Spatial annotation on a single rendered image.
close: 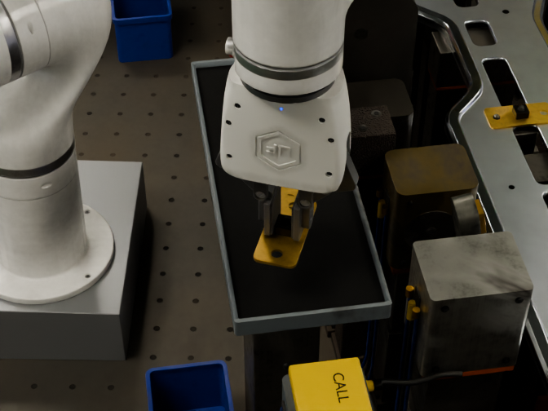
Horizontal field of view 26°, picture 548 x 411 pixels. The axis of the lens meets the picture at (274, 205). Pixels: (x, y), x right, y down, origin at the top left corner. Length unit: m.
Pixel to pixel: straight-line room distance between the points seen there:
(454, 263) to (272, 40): 0.38
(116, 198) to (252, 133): 0.76
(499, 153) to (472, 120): 0.07
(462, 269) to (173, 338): 0.57
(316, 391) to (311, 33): 0.30
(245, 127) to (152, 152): 0.95
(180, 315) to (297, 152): 0.74
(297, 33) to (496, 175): 0.61
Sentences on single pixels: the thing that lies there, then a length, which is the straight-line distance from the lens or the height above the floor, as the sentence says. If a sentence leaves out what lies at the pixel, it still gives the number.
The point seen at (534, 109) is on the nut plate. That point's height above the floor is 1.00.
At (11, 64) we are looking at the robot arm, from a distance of 1.33.
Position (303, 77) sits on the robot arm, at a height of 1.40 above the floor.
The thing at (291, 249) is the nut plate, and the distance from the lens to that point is 1.02.
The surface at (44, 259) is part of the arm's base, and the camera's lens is 1.54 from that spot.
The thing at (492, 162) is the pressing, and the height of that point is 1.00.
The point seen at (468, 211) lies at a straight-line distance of 1.21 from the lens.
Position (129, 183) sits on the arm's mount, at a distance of 1.70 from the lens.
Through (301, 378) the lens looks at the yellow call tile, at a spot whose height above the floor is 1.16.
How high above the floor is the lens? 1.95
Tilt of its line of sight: 44 degrees down
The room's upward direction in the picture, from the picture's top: straight up
